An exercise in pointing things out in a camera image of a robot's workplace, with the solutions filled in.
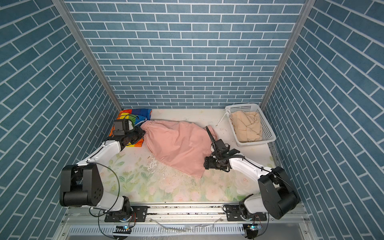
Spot pink shorts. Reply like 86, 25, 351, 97
141, 120, 212, 179

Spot beige shorts in basket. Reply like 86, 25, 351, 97
230, 111, 263, 143

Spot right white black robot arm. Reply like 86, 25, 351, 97
204, 140, 300, 220

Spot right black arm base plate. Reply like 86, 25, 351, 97
222, 205, 267, 222

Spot white plastic laundry basket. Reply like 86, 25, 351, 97
225, 103, 277, 147

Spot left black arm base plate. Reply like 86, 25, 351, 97
105, 206, 149, 223

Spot aluminium mounting rail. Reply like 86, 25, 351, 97
53, 203, 317, 240

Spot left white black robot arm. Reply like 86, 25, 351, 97
60, 119, 145, 218

